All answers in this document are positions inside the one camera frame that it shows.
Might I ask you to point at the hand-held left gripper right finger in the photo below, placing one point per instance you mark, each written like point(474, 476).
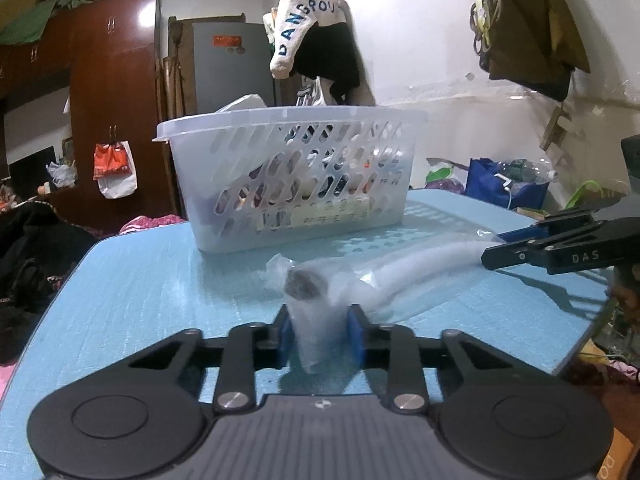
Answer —
point(355, 337)

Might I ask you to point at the black monitor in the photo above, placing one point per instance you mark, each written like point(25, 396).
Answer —
point(30, 165)

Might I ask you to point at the black clothes pile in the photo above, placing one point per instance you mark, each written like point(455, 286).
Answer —
point(35, 270)

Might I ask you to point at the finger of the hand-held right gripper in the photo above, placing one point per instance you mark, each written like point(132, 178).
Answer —
point(510, 256)
point(525, 234)

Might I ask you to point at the brown wooden wardrobe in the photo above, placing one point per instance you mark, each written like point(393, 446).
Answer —
point(115, 85)

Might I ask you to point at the olive hanging bag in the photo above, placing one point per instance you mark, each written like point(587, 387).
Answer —
point(535, 35)

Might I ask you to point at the grey metal door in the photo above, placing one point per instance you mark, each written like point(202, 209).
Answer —
point(230, 70)

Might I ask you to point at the orange white plastic bag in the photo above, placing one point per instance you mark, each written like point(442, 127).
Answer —
point(114, 165)

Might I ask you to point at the black hanging garment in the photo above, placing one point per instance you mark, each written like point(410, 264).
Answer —
point(335, 55)

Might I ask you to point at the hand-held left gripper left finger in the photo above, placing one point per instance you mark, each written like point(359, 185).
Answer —
point(286, 337)

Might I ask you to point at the clear plastic bottle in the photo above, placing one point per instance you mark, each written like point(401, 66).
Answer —
point(530, 170)

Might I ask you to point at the clear plastic lattice basket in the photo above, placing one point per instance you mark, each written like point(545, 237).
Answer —
point(240, 130)

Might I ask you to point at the white lettered hoodie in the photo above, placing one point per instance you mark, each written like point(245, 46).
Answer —
point(300, 10)

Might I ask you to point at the white orange medicine box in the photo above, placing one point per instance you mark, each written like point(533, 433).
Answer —
point(320, 215)

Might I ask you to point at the cardboard box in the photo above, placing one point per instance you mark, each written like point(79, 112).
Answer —
point(622, 455)

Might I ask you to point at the green cloth bundle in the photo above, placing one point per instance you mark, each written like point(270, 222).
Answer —
point(35, 15)

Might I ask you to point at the blue shopping bag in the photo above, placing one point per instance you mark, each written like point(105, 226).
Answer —
point(487, 180)

